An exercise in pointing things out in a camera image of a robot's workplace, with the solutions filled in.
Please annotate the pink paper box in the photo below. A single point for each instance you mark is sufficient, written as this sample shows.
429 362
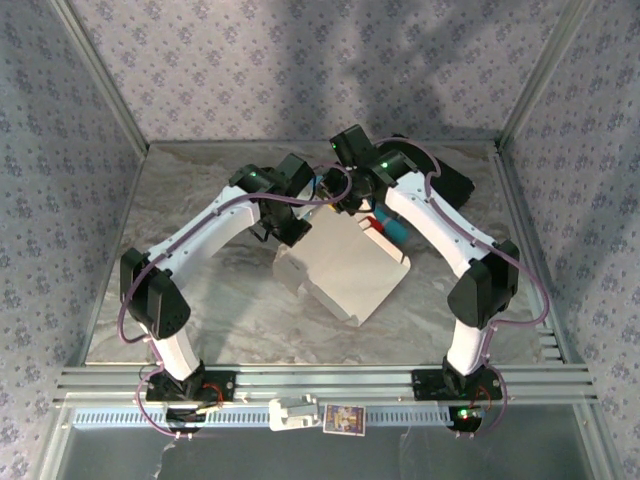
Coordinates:
350 270

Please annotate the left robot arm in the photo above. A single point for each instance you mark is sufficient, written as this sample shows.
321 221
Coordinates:
210 230

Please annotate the aluminium corner post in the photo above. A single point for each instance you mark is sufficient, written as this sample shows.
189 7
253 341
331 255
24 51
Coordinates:
540 75
100 75

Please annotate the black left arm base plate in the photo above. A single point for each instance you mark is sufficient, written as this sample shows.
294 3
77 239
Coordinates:
220 387

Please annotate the aluminium mounting rail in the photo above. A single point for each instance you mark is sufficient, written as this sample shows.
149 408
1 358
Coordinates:
325 382

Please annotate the white plastic bracket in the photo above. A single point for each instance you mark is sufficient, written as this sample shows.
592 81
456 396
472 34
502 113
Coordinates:
290 415

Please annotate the red block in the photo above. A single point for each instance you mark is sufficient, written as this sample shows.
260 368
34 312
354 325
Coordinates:
372 222

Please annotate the teal marker pen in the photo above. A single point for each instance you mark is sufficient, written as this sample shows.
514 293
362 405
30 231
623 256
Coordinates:
395 230

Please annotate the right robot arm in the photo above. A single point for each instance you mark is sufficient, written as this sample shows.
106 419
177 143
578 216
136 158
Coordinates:
425 215

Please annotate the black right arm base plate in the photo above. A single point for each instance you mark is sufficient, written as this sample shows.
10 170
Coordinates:
425 385

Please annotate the printed picture card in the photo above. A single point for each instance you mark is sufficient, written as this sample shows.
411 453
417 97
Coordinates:
344 419

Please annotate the black flat case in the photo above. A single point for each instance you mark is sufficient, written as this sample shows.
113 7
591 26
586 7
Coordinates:
457 187

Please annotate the black round controller board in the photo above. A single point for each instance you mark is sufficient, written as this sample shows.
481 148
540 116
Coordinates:
467 416

